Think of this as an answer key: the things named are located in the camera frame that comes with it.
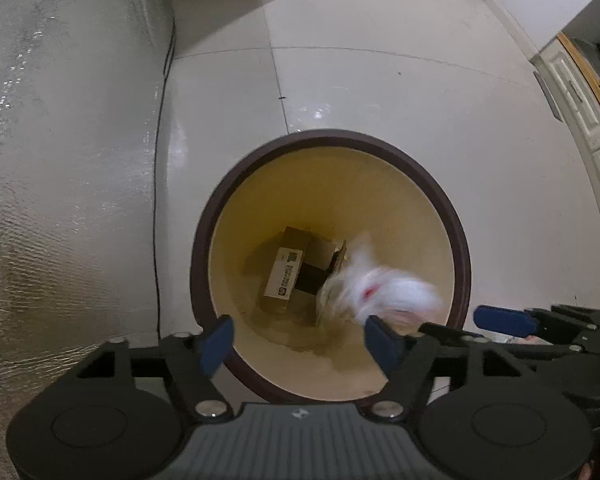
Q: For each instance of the small cardboard box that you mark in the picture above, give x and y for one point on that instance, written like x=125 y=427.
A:
x=285 y=275

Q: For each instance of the white wrapper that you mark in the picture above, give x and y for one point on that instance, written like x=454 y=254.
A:
x=395 y=290

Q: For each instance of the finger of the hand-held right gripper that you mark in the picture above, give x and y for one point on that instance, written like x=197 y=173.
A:
x=450 y=330
x=500 y=320

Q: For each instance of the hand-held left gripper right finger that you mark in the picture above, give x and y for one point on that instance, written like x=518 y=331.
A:
x=382 y=345

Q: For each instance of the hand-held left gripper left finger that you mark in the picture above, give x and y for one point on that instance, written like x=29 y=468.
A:
x=215 y=345

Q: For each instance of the brown round trash bin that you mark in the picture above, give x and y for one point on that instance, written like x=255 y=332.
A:
x=260 y=200

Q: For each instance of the white panelled cabinet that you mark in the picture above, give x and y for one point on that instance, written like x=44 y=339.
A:
x=587 y=125

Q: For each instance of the silver foil sheet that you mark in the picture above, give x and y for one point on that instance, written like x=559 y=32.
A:
x=60 y=170

